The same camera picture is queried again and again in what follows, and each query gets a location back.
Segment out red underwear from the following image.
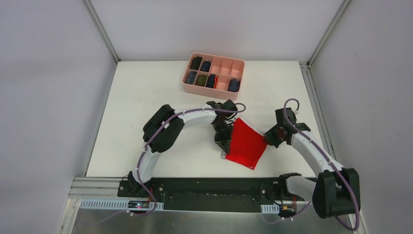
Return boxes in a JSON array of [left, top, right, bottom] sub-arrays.
[[221, 117, 267, 170]]

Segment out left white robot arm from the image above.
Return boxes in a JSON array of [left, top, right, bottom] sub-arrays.
[[127, 99, 246, 197]]

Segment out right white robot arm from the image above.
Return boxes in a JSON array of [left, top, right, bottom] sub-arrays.
[[264, 108, 361, 218]]

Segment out dark blue rolled underwear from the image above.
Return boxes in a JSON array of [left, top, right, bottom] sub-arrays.
[[227, 78, 241, 93]]

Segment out blue orange rolled underwear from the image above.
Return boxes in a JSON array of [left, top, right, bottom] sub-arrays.
[[205, 74, 219, 89]]

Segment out olive green rolled underwear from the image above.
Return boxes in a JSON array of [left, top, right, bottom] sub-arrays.
[[195, 75, 207, 87]]

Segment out blue striped rolled underwear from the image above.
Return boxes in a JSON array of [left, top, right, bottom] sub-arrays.
[[184, 70, 197, 85]]

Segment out navy rolled underwear top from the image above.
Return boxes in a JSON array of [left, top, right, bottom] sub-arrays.
[[200, 60, 211, 72]]

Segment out black rolled underwear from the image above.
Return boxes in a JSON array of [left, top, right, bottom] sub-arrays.
[[189, 56, 203, 70]]

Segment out pink compartment organizer box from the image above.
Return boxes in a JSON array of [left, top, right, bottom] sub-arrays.
[[182, 53, 245, 100]]

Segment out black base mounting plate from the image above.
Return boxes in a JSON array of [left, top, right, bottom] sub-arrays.
[[117, 176, 303, 213]]

